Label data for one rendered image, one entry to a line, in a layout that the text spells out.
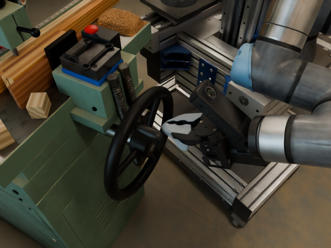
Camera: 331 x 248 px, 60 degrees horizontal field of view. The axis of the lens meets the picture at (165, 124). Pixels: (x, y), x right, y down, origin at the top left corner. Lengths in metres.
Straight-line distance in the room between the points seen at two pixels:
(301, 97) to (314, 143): 0.10
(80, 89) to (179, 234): 0.97
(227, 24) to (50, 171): 0.82
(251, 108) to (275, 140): 0.47
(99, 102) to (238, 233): 1.04
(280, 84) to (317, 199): 1.25
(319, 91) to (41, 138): 0.54
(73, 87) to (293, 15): 0.45
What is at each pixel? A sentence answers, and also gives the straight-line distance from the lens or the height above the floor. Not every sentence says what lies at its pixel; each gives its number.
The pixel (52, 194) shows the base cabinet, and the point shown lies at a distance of 0.81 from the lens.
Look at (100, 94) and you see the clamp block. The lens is 0.62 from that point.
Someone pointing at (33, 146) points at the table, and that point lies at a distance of 0.67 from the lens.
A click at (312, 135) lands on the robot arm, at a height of 1.06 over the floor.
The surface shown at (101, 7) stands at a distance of 0.98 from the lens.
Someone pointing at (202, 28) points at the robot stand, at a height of 0.73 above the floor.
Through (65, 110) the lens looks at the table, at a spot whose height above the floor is 0.88.
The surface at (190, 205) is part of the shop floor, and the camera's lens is 1.51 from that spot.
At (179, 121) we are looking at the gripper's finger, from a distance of 0.57.
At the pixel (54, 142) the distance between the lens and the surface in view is 0.72.
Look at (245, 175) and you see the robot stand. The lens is 1.39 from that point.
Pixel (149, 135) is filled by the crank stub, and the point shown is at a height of 0.93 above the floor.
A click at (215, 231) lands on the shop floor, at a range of 1.48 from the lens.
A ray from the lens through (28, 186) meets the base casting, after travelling 0.73.
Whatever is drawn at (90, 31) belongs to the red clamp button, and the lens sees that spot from 0.67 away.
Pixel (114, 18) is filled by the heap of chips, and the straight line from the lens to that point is 0.90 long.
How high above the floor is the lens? 1.37
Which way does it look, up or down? 50 degrees down
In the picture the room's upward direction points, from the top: straight up
